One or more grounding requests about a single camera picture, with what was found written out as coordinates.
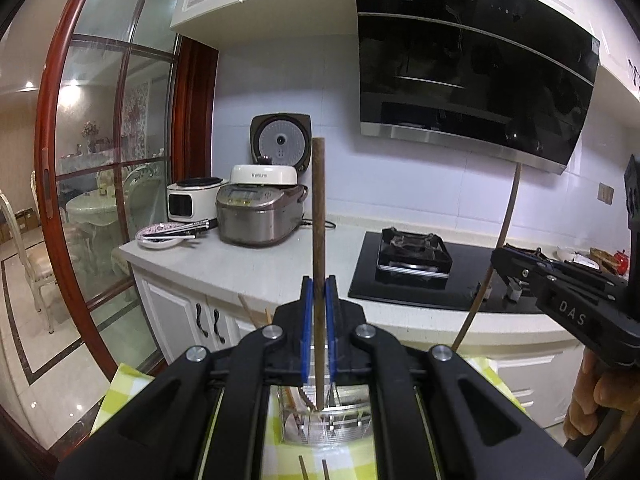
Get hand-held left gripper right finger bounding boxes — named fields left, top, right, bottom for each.
left=324, top=274, right=585, bottom=480

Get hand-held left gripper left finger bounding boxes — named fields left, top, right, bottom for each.
left=55, top=275, right=314, bottom=480

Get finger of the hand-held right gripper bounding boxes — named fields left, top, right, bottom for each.
left=490, top=245, right=540, bottom=302
left=505, top=244, right=627, bottom=289

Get light wooden chopstick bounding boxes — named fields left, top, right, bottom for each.
left=451, top=161, right=523, bottom=352

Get steel wire utensil rack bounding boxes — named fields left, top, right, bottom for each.
left=276, top=382, right=374, bottom=447

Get person's right hand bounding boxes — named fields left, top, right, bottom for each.
left=563, top=349, right=627, bottom=444

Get black gas stove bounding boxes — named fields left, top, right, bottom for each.
left=348, top=227, right=568, bottom=315

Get white speckled countertop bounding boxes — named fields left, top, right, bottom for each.
left=119, top=211, right=640, bottom=350

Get silver rice cooker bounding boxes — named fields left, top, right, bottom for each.
left=215, top=182, right=309, bottom=247

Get white lower cabinet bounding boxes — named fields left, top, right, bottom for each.
left=126, top=264, right=576, bottom=428

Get pink patterned plate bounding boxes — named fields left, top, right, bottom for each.
left=136, top=221, right=195, bottom=250

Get small white black-top appliance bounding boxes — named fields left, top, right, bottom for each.
left=166, top=176, right=224, bottom=224

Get silver rice cooker open lid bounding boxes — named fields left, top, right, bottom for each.
left=229, top=113, right=313, bottom=189

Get black range hood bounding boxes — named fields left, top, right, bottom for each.
left=351, top=0, right=601, bottom=176

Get red wooden glass door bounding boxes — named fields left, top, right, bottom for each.
left=0, top=0, right=221, bottom=467

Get white dining table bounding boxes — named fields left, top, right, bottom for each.
left=64, top=191, right=120, bottom=242

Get white ornate chair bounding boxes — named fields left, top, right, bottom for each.
left=0, top=189, right=59, bottom=336

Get cardboard boxes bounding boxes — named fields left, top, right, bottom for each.
left=13, top=208, right=40, bottom=234

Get black-handled kitchen tool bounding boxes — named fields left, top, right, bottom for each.
left=144, top=218, right=219, bottom=242

